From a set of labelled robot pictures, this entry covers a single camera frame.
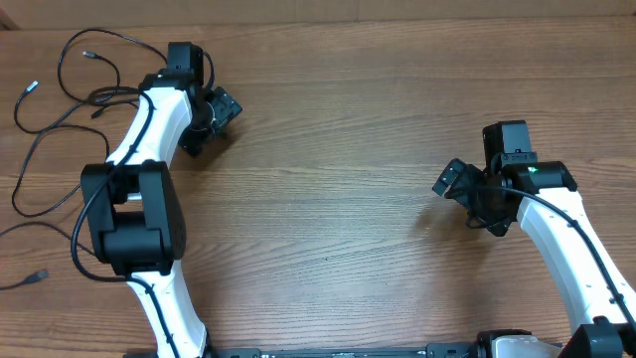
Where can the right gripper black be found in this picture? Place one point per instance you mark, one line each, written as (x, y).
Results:
(499, 222)

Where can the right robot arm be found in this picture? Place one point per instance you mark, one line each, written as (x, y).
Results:
(516, 187)

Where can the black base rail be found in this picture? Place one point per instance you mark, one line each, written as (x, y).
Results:
(397, 350)

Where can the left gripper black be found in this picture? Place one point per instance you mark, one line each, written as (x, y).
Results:
(226, 104)

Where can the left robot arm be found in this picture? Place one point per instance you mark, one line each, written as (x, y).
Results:
(131, 207)

